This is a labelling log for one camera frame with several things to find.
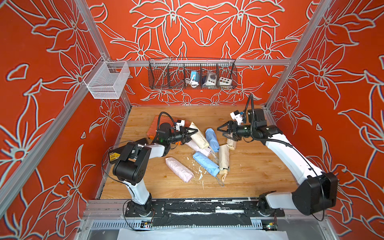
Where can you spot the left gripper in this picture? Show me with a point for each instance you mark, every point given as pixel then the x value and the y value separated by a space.
pixel 188 130

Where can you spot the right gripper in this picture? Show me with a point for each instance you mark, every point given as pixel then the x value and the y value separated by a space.
pixel 223 126

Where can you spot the beige umbrella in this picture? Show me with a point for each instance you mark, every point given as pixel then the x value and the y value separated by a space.
pixel 200 140
pixel 231 144
pixel 224 159

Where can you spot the beige umbrella back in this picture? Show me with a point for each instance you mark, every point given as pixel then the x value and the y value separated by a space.
pixel 231 144

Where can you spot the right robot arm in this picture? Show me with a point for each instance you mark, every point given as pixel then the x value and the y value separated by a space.
pixel 317 190

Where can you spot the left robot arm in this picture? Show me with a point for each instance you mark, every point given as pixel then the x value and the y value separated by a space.
pixel 131 160

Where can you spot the blue umbrella back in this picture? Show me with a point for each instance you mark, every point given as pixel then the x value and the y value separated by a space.
pixel 212 140

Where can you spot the blue umbrella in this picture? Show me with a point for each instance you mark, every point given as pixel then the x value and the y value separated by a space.
pixel 212 140
pixel 211 167

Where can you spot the pink umbrella near case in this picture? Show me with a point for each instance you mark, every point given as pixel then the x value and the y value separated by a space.
pixel 196 148

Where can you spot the orange plastic tool case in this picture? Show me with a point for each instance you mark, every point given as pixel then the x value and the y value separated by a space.
pixel 164 119

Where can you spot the blue umbrella front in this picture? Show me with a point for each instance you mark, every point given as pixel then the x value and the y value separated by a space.
pixel 211 167

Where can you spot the pink umbrella near front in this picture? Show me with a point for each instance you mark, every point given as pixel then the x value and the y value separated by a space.
pixel 179 169

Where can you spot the white box with dots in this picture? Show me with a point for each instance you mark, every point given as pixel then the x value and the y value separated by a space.
pixel 225 82

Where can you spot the blue white device in basket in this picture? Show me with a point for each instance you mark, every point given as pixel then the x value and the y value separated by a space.
pixel 193 80

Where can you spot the black box yellow label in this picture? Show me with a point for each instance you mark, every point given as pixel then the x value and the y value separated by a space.
pixel 116 153

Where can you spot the white round-dial device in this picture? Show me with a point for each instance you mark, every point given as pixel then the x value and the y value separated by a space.
pixel 210 80

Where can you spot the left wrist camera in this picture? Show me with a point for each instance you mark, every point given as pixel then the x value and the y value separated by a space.
pixel 180 123

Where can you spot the black wire wall basket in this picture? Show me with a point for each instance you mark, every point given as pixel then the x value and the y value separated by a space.
pixel 170 73

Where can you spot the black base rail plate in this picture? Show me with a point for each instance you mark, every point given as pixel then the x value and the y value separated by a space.
pixel 240 206

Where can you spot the white mesh wall basket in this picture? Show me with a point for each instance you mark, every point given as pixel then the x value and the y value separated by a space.
pixel 105 84

